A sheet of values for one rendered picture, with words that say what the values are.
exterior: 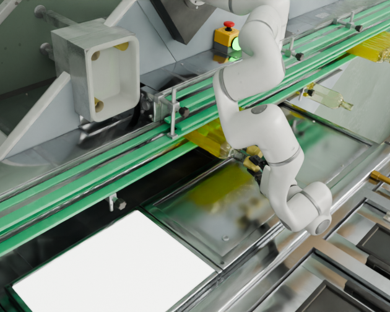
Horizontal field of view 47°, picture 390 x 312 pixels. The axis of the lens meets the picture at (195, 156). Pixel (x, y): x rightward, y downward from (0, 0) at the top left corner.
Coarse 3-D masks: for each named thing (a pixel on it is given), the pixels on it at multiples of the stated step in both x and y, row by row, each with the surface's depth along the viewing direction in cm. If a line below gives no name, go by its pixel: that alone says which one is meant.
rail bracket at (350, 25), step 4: (352, 12) 192; (352, 16) 193; (332, 20) 198; (336, 20) 197; (340, 20) 197; (336, 24) 198; (340, 24) 198; (344, 24) 196; (348, 24) 194; (352, 24) 194; (348, 28) 195; (356, 28) 193; (360, 28) 192
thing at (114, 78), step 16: (96, 48) 116; (112, 48) 129; (128, 48) 128; (96, 64) 127; (112, 64) 132; (128, 64) 131; (96, 80) 130; (112, 80) 135; (128, 80) 134; (96, 96) 133; (112, 96) 137; (128, 96) 137; (96, 112) 130; (112, 112) 131
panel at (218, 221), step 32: (224, 160) 157; (160, 192) 141; (192, 192) 143; (224, 192) 144; (256, 192) 145; (160, 224) 130; (192, 224) 132; (224, 224) 133; (256, 224) 133; (224, 256) 122
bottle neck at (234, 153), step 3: (231, 150) 139; (234, 150) 139; (237, 150) 139; (231, 153) 139; (234, 153) 138; (237, 153) 138; (240, 153) 138; (231, 156) 140; (234, 156) 138; (237, 156) 138; (240, 156) 137; (243, 156) 137; (246, 156) 138; (237, 159) 138; (240, 159) 137; (243, 159) 139; (240, 162) 138
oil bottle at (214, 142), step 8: (200, 128) 145; (208, 128) 145; (184, 136) 149; (192, 136) 147; (200, 136) 144; (208, 136) 142; (216, 136) 142; (224, 136) 142; (200, 144) 145; (208, 144) 143; (216, 144) 140; (224, 144) 139; (216, 152) 141; (224, 152) 139
